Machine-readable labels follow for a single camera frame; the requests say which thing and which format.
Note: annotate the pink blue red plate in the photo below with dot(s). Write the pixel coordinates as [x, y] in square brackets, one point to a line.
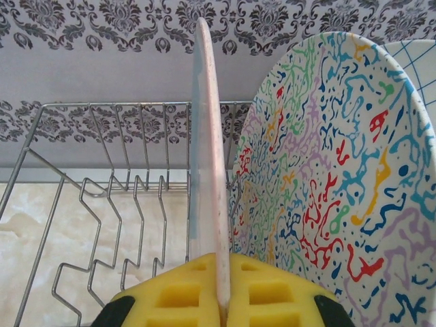
[207, 136]

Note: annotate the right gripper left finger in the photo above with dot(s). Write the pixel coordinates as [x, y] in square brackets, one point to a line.
[177, 299]

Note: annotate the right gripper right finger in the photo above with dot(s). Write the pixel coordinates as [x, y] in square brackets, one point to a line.
[272, 299]

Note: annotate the blue plaid line plate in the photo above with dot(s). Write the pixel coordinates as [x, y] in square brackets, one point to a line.
[419, 68]

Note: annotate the colourful squiggle pattern plate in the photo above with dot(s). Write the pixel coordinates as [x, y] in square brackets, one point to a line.
[323, 170]

